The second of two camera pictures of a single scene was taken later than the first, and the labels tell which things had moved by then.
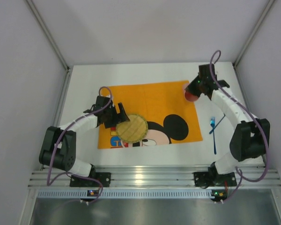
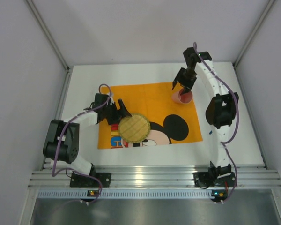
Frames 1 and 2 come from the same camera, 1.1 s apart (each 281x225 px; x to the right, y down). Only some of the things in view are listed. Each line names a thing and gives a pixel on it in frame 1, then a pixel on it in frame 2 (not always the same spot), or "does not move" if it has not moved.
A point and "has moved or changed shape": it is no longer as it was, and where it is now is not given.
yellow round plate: [133, 131] does not move
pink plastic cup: [188, 96] has moved or changed shape
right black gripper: [193, 87] to [185, 77]
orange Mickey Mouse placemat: [171, 117] does not move
